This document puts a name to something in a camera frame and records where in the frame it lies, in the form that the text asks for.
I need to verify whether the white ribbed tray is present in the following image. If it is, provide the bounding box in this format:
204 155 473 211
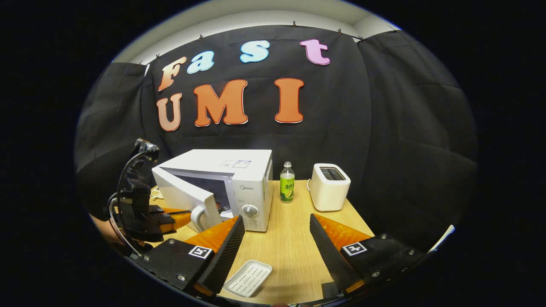
223 260 273 298

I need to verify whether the green label drink bottle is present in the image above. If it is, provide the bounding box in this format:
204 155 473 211
280 161 296 203

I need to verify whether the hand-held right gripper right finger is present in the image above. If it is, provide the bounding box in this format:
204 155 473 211
309 213 427 295

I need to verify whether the white toaster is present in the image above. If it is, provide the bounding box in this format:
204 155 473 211
308 163 351 212

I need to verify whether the white microwave oven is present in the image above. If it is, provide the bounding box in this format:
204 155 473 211
151 149 273 233

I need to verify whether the row of black clips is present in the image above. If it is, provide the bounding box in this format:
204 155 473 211
139 21 397 64

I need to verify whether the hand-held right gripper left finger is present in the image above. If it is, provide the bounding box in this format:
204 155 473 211
128 214 246 299

